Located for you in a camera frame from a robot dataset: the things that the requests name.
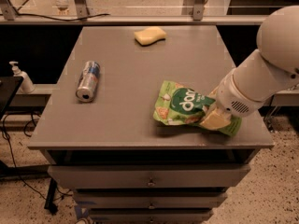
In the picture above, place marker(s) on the black side table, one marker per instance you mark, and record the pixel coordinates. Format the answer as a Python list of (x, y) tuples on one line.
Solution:
[(8, 88)]

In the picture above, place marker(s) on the silver blue drink can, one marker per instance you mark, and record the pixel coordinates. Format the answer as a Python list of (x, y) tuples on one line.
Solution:
[(88, 81)]

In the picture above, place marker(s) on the white pump bottle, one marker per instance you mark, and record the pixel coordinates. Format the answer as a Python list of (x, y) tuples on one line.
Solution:
[(27, 84)]

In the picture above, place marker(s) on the green rice chip bag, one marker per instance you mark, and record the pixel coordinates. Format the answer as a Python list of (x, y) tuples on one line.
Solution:
[(178, 105)]

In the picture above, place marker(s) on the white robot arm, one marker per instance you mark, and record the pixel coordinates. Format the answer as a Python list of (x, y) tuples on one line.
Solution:
[(272, 67)]

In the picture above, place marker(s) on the grey drawer cabinet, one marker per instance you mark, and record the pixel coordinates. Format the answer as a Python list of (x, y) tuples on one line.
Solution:
[(120, 163)]

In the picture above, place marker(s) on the metal frame rail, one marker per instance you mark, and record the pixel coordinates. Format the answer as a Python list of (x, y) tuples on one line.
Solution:
[(95, 12)]

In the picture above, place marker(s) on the yellow sponge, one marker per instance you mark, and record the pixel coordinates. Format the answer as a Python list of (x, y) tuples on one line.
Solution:
[(150, 35)]

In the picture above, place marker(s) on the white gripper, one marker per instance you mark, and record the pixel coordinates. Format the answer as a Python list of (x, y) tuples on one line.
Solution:
[(233, 95)]

